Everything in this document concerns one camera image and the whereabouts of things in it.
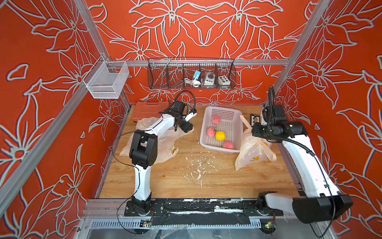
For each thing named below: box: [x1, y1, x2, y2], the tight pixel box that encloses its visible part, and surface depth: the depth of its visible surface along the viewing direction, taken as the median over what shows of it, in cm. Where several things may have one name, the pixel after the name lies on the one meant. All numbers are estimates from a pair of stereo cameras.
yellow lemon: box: [215, 130, 226, 141], surface depth 97 cm
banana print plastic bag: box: [234, 115, 277, 172], surface depth 80 cm
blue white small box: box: [192, 70, 202, 81], surface depth 85 cm
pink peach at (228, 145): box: [223, 140, 234, 150], surface depth 92 cm
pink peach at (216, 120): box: [211, 115, 221, 125], surface depth 106 cm
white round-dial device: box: [203, 71, 216, 86], surface depth 93 cm
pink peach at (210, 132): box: [206, 127, 215, 137], surface depth 99 cm
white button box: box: [217, 75, 231, 86], surface depth 96 cm
